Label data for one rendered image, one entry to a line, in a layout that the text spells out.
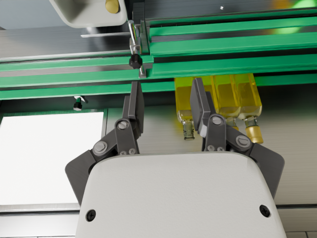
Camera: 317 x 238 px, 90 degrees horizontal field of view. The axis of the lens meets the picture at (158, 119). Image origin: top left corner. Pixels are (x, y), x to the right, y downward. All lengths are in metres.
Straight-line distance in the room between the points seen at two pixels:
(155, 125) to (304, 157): 0.52
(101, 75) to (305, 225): 0.74
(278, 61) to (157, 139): 0.42
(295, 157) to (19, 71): 0.95
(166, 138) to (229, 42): 0.34
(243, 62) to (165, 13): 0.24
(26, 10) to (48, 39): 0.09
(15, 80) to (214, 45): 0.58
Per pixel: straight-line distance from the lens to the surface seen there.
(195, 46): 0.42
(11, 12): 0.74
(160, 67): 0.47
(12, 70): 0.69
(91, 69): 0.55
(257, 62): 0.53
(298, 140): 0.75
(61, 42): 0.64
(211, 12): 0.48
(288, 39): 0.50
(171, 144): 0.56
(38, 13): 0.70
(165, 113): 0.59
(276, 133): 0.72
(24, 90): 0.73
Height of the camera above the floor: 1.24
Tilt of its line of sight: 21 degrees down
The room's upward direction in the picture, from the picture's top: 178 degrees clockwise
